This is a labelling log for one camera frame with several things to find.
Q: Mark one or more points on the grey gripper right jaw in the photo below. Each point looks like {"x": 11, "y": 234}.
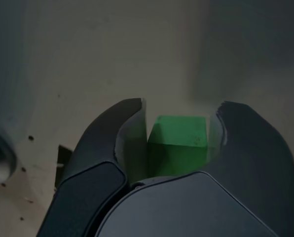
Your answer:
{"x": 255, "y": 160}

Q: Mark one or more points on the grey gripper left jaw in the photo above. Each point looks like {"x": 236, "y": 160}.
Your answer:
{"x": 95, "y": 153}

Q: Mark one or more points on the green cube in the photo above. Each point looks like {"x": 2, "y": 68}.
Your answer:
{"x": 179, "y": 130}

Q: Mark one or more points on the black tape strip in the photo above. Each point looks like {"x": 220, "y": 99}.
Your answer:
{"x": 63, "y": 155}

